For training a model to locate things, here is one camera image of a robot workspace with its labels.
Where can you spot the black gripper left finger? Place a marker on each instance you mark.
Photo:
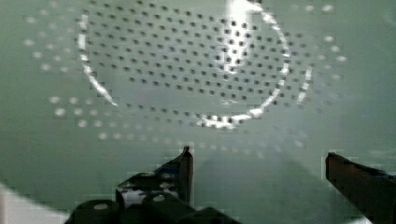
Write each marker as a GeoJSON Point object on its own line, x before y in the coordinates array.
{"type": "Point", "coordinates": [174, 177]}

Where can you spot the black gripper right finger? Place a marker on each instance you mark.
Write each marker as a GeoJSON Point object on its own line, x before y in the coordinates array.
{"type": "Point", "coordinates": [371, 191]}

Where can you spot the mint green plastic strainer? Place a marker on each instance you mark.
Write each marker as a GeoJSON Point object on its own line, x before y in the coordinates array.
{"type": "Point", "coordinates": [96, 91]}

